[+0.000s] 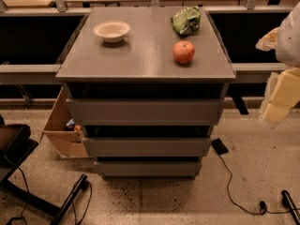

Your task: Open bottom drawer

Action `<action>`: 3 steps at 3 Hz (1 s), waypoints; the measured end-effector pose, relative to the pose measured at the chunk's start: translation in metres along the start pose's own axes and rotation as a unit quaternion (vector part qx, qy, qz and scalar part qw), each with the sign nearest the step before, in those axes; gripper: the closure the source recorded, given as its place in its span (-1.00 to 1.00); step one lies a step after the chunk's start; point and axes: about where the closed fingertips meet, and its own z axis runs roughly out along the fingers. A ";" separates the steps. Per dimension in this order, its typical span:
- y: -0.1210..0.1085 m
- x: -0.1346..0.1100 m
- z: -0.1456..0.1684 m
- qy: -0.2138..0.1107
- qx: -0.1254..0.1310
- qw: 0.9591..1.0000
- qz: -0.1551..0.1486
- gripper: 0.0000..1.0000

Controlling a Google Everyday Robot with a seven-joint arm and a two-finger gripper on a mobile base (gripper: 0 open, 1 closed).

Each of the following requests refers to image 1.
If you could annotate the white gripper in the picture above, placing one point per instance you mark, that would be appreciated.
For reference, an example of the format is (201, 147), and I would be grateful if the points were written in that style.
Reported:
(290, 41)

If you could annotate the grey bottom drawer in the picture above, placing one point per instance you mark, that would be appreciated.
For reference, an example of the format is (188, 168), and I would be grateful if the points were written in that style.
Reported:
(156, 169)

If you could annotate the grey drawer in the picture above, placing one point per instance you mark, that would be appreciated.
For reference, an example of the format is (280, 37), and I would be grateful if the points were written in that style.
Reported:
(146, 147)
(156, 169)
(146, 112)

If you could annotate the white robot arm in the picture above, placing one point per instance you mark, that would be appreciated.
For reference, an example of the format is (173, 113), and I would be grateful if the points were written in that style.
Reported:
(285, 40)

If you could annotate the grey drawer cabinet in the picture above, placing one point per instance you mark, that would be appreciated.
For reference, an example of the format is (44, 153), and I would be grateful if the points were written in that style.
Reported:
(141, 66)

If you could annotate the grey middle drawer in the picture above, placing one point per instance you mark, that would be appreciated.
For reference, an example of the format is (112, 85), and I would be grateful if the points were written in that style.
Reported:
(146, 147)

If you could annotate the grey top drawer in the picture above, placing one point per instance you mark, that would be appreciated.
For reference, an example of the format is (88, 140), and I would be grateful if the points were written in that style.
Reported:
(146, 112)

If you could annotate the black power adapter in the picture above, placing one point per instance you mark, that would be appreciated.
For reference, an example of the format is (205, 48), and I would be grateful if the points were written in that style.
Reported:
(219, 147)

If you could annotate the black stand leg right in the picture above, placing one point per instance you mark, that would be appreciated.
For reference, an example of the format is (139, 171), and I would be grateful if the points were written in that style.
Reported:
(287, 201)

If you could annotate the red apple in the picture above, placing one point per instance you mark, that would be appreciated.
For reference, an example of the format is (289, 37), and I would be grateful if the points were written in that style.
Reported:
(183, 52)

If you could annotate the green chip bag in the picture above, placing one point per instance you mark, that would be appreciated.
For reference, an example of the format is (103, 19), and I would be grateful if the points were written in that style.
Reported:
(186, 21)

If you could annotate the white paper bowl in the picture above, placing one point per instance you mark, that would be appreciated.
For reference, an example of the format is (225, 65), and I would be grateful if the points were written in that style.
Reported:
(111, 31)

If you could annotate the orange item in box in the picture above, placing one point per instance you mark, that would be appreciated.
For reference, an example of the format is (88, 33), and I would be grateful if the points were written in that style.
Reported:
(77, 128)

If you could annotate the blue item in box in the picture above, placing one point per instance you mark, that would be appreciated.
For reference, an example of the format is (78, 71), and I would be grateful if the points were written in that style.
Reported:
(70, 125)

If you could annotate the brown cardboard box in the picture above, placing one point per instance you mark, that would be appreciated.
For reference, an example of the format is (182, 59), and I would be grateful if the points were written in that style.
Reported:
(66, 141)

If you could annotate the black stand base left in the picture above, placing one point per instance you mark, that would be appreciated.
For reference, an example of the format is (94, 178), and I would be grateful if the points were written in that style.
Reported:
(57, 213)

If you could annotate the black chair seat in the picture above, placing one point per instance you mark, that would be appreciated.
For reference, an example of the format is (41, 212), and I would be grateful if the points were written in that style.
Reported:
(15, 146)

